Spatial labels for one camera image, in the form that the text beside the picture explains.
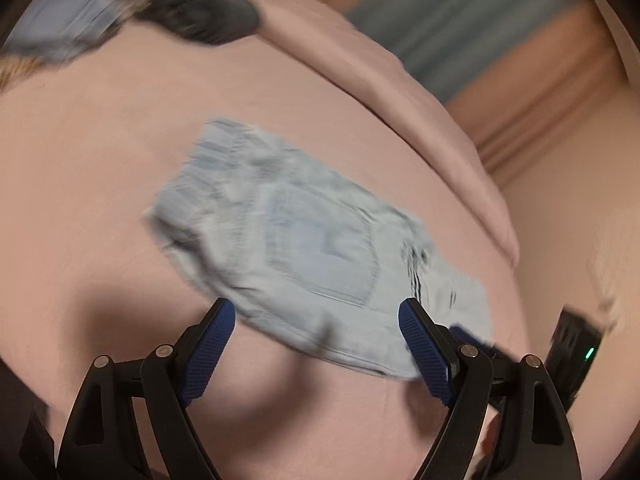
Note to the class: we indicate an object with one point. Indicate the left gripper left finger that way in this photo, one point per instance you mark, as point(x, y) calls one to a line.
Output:
point(101, 438)

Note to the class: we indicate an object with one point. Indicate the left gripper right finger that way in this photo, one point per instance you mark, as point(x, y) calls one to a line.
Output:
point(533, 438)

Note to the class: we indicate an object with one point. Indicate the light blue elastic-waist shorts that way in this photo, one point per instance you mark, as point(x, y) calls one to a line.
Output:
point(307, 256)

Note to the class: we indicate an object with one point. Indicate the grey curtain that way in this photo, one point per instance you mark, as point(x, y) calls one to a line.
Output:
point(445, 44)

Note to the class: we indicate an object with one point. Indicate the pink blanket roll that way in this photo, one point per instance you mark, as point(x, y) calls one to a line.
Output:
point(323, 39)

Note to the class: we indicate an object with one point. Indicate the plaid pillow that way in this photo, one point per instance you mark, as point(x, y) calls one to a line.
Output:
point(54, 32)

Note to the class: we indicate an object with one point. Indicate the dark folded garment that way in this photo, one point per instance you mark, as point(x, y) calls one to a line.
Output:
point(212, 22)

